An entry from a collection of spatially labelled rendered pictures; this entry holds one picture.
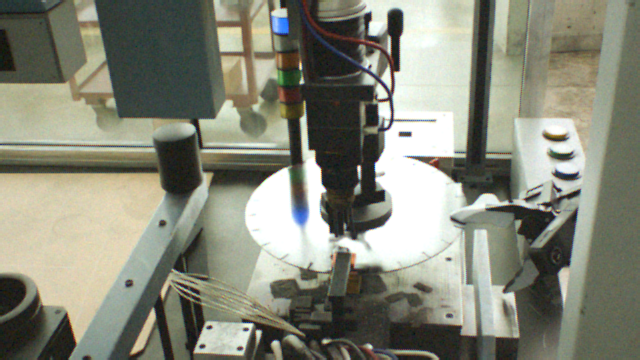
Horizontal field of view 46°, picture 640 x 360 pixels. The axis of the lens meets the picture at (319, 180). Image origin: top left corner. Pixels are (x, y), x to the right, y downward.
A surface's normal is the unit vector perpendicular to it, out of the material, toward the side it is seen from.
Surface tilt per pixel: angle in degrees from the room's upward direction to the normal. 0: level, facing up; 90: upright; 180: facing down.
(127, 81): 90
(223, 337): 0
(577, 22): 90
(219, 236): 0
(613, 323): 90
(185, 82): 90
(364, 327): 0
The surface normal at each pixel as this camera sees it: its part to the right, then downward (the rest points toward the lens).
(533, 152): -0.05, -0.86
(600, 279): -0.14, 0.51
